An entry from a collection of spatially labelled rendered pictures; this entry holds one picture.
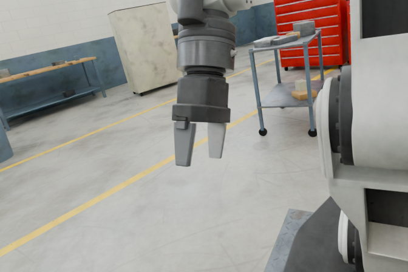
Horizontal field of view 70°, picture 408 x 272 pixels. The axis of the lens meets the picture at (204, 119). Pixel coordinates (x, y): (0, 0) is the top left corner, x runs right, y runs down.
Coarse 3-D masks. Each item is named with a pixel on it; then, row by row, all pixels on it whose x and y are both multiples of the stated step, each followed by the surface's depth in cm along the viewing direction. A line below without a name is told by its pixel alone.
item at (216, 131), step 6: (210, 126) 50; (216, 126) 49; (222, 126) 48; (210, 132) 49; (216, 132) 49; (222, 132) 48; (210, 138) 49; (216, 138) 49; (222, 138) 48; (210, 144) 49; (216, 144) 49; (222, 144) 49; (210, 150) 49; (216, 150) 49; (222, 150) 49; (210, 156) 49; (216, 156) 49
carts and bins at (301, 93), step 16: (304, 32) 268; (320, 32) 293; (256, 48) 261; (272, 48) 245; (304, 48) 233; (320, 48) 298; (320, 64) 304; (256, 80) 263; (304, 80) 270; (320, 80) 310; (256, 96) 269; (272, 96) 292; (288, 96) 281; (304, 96) 261; (0, 128) 365; (0, 144) 364; (0, 160) 365
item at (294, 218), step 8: (288, 208) 117; (288, 216) 113; (296, 216) 112; (304, 216) 111; (288, 224) 109; (296, 224) 108; (280, 232) 106; (288, 232) 105; (296, 232) 104; (280, 240) 102; (288, 240) 101; (280, 248) 99; (288, 248) 98; (272, 256) 97; (280, 256) 96; (272, 264) 94; (280, 264) 93
